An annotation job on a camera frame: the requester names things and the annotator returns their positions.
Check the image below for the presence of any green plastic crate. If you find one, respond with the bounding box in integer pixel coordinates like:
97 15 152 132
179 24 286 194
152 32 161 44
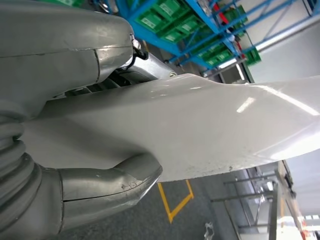
136 9 173 34
174 18 201 36
153 0 187 17
243 48 262 66
159 29 183 45
47 0 85 8
199 43 235 67

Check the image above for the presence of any steel workbench frame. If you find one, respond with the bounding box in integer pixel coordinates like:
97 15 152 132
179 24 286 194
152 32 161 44
210 160 320 240

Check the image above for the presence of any narrow blue metal shelf rack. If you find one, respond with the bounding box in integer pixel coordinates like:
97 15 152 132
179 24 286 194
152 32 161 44
115 0 242 59
168 29 320 70

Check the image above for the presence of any chrome metal ring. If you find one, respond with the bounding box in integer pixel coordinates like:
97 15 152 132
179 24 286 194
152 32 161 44
96 0 118 14

